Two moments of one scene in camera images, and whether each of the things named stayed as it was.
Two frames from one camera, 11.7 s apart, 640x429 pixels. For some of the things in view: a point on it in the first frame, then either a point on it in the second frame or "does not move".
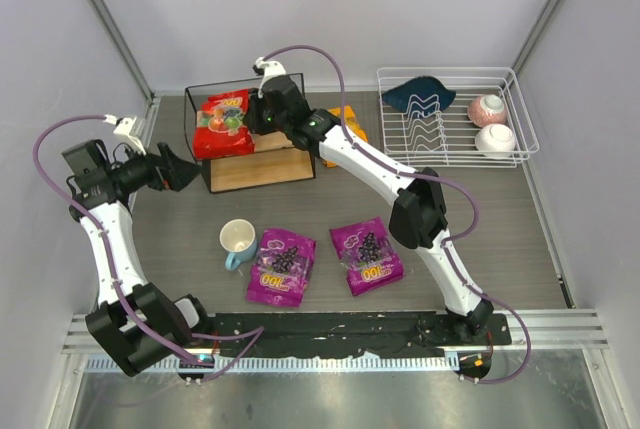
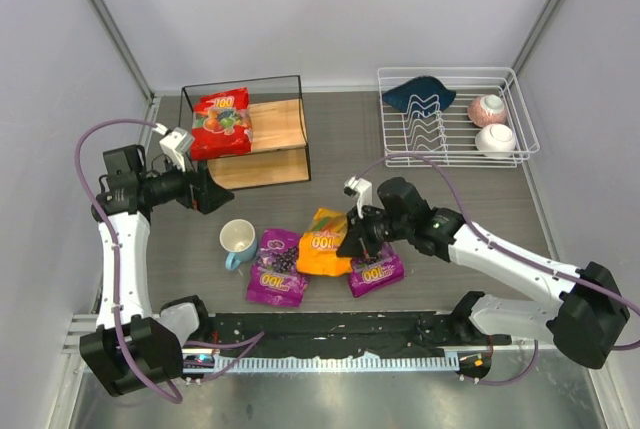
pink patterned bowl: x=487 y=109 does not move
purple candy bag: x=368 y=255 does not move
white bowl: x=496 y=137 does not move
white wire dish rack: x=454 y=117 does not move
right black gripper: x=258 y=112 → x=361 y=228
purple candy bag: x=281 y=269 does not move
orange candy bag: x=351 y=123 → x=317 y=252
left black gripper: x=166 y=169 → x=200 y=190
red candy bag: x=220 y=128 does not move
